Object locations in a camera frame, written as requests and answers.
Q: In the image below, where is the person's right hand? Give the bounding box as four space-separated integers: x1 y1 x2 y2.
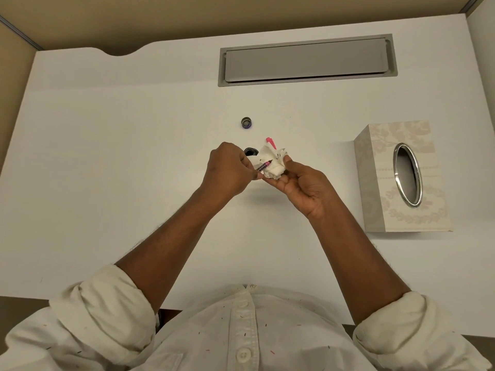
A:
262 155 342 221

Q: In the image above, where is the person's left hand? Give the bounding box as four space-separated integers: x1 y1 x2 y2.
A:
202 141 264 198

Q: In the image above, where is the white tissue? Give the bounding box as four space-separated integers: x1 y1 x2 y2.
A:
247 145 291 180

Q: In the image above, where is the person's left forearm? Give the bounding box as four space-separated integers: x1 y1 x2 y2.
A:
114 187 227 315

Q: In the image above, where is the person's right forearm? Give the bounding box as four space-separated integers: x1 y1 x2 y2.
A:
307 210 411 326

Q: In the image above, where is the floral tissue box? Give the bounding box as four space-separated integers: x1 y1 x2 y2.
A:
353 120 454 233

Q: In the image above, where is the white button shirt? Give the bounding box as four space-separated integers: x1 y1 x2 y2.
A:
0 264 492 371

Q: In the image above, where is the grey partition frame strip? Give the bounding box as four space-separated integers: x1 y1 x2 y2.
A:
459 0 489 14
0 15 44 51

